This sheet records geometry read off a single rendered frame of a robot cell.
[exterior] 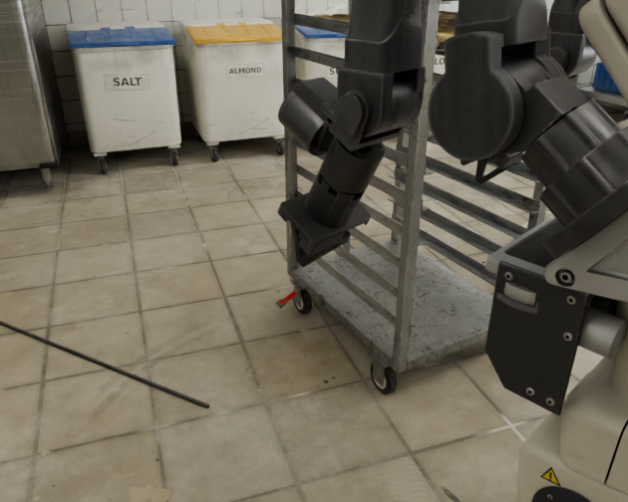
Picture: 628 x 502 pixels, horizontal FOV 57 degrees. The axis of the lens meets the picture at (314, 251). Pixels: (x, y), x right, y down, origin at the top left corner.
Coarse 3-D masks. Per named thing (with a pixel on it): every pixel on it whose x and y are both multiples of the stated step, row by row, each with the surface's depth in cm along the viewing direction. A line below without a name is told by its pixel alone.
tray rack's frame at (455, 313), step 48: (288, 0) 163; (288, 48) 169; (288, 144) 182; (288, 192) 190; (288, 240) 198; (384, 240) 223; (336, 288) 191; (432, 288) 191; (384, 336) 167; (432, 336) 167; (480, 336) 169
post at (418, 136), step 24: (432, 0) 115; (432, 24) 117; (432, 48) 119; (432, 72) 122; (408, 168) 132; (408, 192) 134; (408, 216) 136; (408, 240) 138; (408, 264) 141; (408, 288) 145; (408, 312) 148; (408, 336) 152
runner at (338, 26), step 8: (296, 16) 166; (304, 16) 162; (312, 16) 158; (296, 24) 167; (304, 24) 163; (312, 24) 159; (320, 24) 156; (328, 24) 152; (336, 24) 149; (344, 24) 146; (336, 32) 150; (344, 32) 147
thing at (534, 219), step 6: (534, 186) 159; (540, 186) 157; (534, 192) 159; (540, 192) 157; (534, 198) 159; (540, 204) 158; (540, 210) 159; (534, 216) 161; (540, 216) 160; (528, 222) 163; (534, 222) 161; (540, 222) 162; (528, 228) 164
